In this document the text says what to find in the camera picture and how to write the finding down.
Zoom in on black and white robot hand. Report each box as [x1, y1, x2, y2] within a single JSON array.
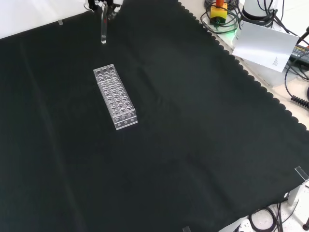
[[84, 0, 124, 20]]

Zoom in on clear glass test tube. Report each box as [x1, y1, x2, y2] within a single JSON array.
[[100, 1, 109, 45]]

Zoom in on clear plastic test tube rack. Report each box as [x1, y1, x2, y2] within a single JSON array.
[[93, 63, 139, 131]]

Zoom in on yellow stop button box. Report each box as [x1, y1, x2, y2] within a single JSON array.
[[210, 0, 228, 26]]

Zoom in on black bench cloth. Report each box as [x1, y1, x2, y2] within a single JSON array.
[[0, 0, 309, 232]]

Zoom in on white box under board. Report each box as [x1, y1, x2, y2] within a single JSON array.
[[235, 55, 288, 88]]

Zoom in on black power adapter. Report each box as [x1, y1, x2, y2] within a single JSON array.
[[289, 45, 309, 65]]

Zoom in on white power strip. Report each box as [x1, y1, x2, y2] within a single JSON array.
[[232, 218, 252, 232]]

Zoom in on black cables at arm base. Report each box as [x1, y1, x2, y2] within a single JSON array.
[[258, 0, 309, 49]]

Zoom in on black coiled cable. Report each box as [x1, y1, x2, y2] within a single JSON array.
[[290, 95, 309, 108]]

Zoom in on black floor cable bundle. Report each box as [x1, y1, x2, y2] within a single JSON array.
[[248, 202, 309, 232]]

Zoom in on white bench leg bracket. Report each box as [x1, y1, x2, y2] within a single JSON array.
[[286, 180, 309, 206]]

